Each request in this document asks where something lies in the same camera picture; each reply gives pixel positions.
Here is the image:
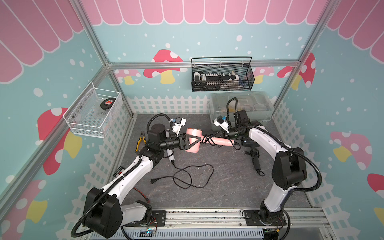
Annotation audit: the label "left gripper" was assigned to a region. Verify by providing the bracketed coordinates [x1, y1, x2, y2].
[159, 131, 201, 151]

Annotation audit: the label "black magenta hair dryer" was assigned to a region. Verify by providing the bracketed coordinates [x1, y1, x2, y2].
[242, 140, 265, 177]

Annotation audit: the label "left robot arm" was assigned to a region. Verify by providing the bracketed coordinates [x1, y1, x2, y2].
[71, 114, 202, 239]

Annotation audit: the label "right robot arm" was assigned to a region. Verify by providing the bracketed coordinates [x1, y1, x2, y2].
[224, 97, 323, 226]

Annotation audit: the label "green clear-lid storage box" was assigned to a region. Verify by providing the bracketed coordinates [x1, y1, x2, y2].
[209, 92, 274, 131]

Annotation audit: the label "black red tape measure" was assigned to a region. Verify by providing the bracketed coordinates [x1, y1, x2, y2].
[100, 98, 117, 111]

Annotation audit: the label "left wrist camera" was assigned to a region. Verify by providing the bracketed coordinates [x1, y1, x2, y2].
[170, 117, 187, 135]

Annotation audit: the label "yellow handled pliers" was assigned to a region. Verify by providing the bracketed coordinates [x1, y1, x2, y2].
[135, 131, 147, 152]

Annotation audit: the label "white hair dryer black cord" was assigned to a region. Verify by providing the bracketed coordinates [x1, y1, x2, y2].
[150, 160, 215, 189]

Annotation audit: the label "black wire mesh basket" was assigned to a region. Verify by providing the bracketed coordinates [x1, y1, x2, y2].
[191, 57, 255, 92]

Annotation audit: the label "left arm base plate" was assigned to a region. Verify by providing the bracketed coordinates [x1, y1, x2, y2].
[126, 211, 167, 227]

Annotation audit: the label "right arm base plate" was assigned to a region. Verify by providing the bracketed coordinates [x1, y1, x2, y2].
[242, 209, 287, 227]

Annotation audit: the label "white wire mesh basket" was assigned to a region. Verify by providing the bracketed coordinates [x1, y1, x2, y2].
[63, 83, 123, 139]

